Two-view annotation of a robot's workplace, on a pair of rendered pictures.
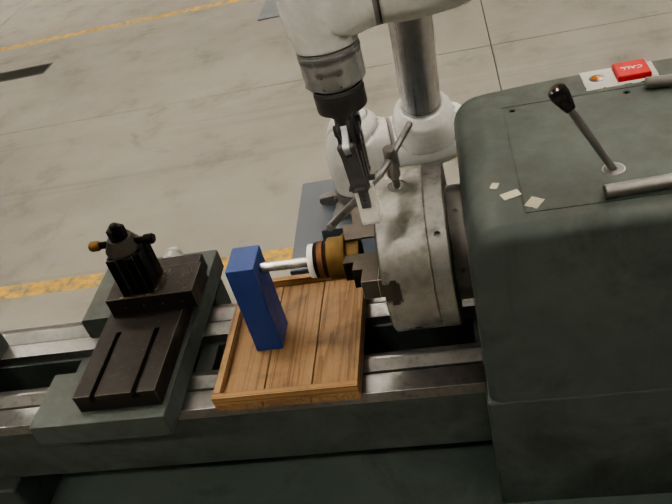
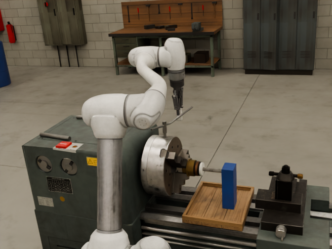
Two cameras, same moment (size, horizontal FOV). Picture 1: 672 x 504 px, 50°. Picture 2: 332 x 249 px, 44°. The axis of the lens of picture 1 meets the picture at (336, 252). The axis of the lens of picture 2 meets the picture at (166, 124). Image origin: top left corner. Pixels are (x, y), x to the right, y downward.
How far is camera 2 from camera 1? 3.04 m
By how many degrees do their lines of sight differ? 122
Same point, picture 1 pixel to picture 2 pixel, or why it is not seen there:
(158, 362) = (272, 183)
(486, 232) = not seen: hidden behind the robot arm
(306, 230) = not seen: outside the picture
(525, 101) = not seen: hidden behind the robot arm
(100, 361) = (300, 187)
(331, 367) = (208, 191)
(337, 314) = (200, 206)
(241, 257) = (228, 166)
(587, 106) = (91, 139)
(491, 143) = (129, 136)
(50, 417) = (320, 187)
